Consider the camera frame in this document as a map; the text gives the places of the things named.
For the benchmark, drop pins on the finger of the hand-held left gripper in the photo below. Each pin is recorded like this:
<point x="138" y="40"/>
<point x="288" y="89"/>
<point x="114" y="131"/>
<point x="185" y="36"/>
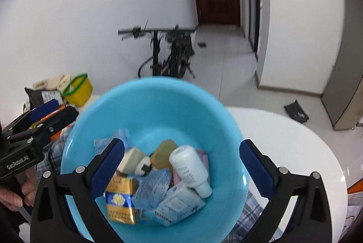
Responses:
<point x="45" y="109"/>
<point x="56" y="119"/>

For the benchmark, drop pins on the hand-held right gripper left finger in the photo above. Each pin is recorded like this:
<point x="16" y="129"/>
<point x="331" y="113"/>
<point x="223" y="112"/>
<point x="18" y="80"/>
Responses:
<point x="109" y="169"/>

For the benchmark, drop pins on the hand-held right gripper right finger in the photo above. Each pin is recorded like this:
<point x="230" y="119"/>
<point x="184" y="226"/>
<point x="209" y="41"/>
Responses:
<point x="256" y="172"/>

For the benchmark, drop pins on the light blue plastic basin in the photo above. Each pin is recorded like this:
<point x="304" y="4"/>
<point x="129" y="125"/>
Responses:
<point x="158" y="112"/>

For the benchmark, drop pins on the person's left hand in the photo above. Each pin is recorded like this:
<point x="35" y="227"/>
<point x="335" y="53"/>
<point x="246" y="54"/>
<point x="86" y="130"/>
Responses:
<point x="15" y="199"/>

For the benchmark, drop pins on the orange packet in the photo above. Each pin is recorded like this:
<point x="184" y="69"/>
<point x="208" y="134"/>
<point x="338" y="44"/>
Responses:
<point x="58" y="133"/>

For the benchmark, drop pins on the black snack bag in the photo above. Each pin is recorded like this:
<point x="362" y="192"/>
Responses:
<point x="42" y="95"/>

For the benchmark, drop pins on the beige small box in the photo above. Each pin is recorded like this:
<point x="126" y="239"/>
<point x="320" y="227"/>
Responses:
<point x="133" y="159"/>

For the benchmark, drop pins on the plaid cloth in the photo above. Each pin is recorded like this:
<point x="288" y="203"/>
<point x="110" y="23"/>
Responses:
<point x="58" y="148"/>

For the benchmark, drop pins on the cream paper bag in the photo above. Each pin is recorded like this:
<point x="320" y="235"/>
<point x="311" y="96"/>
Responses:
<point x="56" y="81"/>

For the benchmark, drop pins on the white item with black clip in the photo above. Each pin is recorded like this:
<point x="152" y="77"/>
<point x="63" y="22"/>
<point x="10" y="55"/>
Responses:
<point x="140" y="167"/>

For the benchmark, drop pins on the gold cigarette box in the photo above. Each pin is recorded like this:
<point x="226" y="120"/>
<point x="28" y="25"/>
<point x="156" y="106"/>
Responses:
<point x="120" y="209"/>

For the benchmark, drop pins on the light blue foil packet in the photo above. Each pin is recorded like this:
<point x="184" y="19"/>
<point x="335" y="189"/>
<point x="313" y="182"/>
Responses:
<point x="153" y="186"/>

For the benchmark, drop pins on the pink box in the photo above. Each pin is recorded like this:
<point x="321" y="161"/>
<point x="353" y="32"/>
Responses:
<point x="204" y="159"/>

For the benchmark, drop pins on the amber soap box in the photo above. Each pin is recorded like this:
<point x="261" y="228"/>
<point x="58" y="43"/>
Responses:
<point x="163" y="155"/>

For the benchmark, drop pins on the white plastic bottle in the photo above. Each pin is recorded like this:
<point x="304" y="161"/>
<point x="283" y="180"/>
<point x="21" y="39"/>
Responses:
<point x="187" y="166"/>

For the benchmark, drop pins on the white and blue box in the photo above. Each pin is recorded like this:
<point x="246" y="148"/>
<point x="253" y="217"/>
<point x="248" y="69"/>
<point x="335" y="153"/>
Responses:
<point x="178" y="200"/>

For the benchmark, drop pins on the orange object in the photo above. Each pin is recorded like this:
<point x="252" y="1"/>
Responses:
<point x="356" y="188"/>

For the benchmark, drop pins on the black bicycle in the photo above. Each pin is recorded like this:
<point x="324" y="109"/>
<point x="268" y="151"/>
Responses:
<point x="156" y="50"/>

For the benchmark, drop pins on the beige cabinet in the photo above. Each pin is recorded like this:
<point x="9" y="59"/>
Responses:
<point x="346" y="75"/>

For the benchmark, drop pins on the small black floor item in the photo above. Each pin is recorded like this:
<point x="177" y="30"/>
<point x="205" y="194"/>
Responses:
<point x="202" y="45"/>

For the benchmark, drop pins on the black framed glass door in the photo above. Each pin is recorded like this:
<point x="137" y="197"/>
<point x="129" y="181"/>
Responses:
<point x="256" y="4"/>

